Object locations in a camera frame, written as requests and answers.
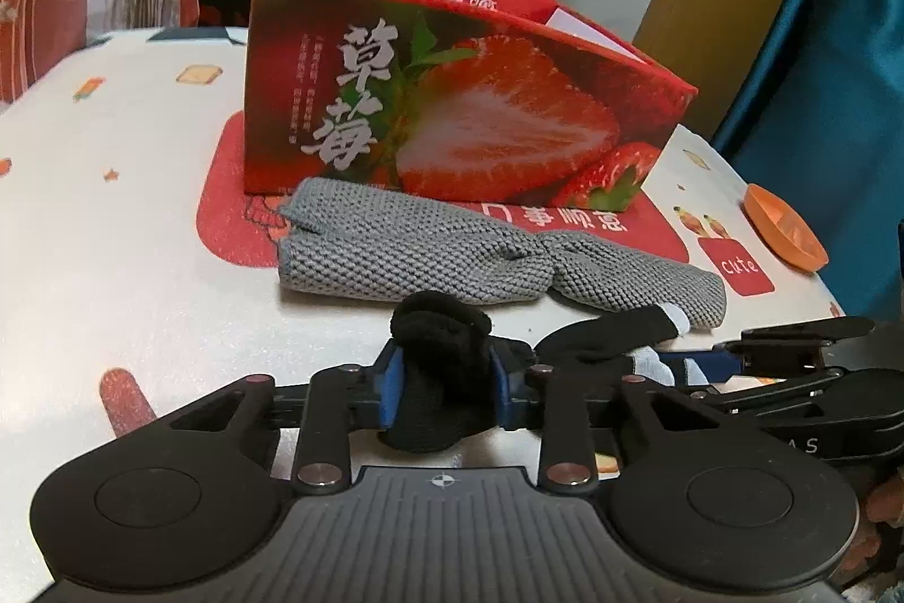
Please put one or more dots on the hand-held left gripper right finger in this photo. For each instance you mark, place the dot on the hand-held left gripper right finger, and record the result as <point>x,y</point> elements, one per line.
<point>505,387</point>

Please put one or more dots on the red strawberry print box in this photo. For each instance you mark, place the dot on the red strawberry print box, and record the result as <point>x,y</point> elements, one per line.
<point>494,115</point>

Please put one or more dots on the white printed tablecloth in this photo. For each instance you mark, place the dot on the white printed tablecloth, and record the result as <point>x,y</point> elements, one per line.
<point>141,221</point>

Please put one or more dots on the teal curtain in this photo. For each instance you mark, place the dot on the teal curtain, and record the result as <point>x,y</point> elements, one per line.
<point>847,80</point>

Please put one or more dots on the orange plastic bowl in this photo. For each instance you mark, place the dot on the orange plastic bowl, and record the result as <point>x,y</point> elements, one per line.
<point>784,228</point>

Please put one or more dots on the grey knit cloth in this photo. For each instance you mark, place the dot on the grey knit cloth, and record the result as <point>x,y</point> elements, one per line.
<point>424,250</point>

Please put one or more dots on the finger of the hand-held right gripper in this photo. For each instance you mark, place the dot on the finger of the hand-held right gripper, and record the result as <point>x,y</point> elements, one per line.
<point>741,370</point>
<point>798,336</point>

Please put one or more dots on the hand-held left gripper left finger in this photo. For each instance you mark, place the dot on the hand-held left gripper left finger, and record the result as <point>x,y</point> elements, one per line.
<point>388,384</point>

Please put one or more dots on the black knit glove white fingertips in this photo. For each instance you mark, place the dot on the black knit glove white fingertips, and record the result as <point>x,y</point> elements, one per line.
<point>438,363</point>

